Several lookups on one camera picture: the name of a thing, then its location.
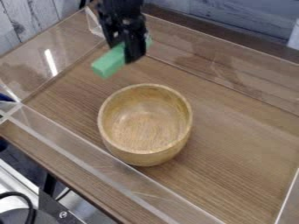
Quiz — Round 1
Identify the clear acrylic front wall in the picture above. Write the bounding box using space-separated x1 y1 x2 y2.
0 101 224 224

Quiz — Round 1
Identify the green rectangular block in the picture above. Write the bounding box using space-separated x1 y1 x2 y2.
90 34 155 80

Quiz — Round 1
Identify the metal bracket with screw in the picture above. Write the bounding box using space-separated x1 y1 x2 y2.
35 191 86 224

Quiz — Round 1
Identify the black table leg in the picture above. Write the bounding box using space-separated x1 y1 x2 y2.
43 173 58 197

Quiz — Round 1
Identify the brown wooden bowl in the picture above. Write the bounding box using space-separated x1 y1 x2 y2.
98 83 194 166

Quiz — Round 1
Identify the clear acrylic corner bracket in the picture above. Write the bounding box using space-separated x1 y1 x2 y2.
84 7 104 38

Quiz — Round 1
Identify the clear acrylic wall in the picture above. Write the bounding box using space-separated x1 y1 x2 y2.
0 7 106 102
144 3 299 116
0 101 224 224

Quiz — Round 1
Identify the blue object at edge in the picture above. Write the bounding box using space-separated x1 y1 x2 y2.
0 93 15 102

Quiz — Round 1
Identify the black cable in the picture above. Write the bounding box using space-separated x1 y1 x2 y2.
0 191 39 224

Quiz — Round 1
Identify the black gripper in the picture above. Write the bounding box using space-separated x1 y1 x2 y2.
98 0 147 64

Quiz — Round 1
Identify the clear acrylic left wall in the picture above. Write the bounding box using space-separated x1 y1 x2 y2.
0 7 106 102

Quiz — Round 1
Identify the clear acrylic back wall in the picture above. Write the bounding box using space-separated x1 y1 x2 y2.
144 3 299 116

